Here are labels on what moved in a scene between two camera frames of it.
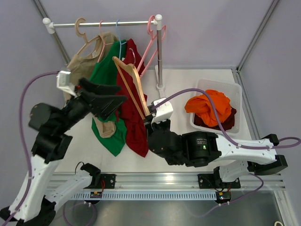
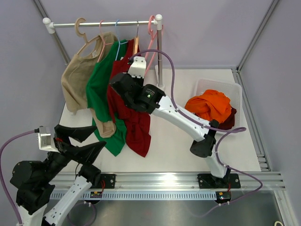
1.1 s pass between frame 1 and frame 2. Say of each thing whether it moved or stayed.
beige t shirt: stayed
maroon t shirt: stayed
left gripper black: moved
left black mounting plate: stayed
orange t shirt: stayed
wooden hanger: moved
